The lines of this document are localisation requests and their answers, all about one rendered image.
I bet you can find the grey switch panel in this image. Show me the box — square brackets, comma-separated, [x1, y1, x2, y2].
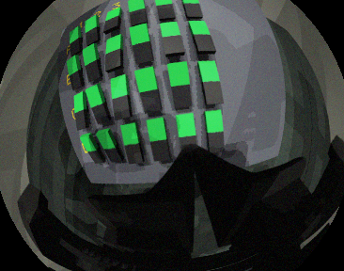
[58, 0, 286, 184]

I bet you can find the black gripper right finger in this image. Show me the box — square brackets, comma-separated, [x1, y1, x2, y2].
[190, 143, 307, 248]

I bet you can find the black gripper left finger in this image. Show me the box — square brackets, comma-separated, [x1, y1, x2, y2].
[85, 144, 195, 253]

